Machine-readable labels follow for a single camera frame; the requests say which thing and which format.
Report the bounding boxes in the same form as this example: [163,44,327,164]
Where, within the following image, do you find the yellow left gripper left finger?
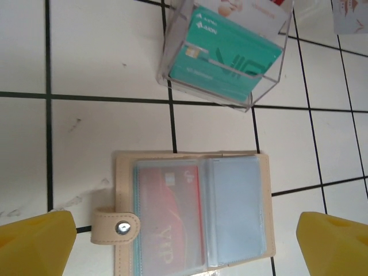
[0,210,77,276]

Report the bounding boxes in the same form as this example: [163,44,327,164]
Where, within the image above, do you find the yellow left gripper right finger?
[296,211,368,276]

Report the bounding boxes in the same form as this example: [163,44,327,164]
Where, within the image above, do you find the beige leather card holder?
[91,149,277,276]

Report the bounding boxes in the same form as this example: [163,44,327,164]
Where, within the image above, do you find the red VIP card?
[137,165,205,271]

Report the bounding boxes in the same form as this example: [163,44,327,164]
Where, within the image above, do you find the white card brown print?
[331,0,368,36]

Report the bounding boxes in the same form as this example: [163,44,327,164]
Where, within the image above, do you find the teal VIP card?
[168,5,284,105]

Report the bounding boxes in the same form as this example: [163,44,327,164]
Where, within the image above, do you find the red and teal packet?
[156,0,294,114]

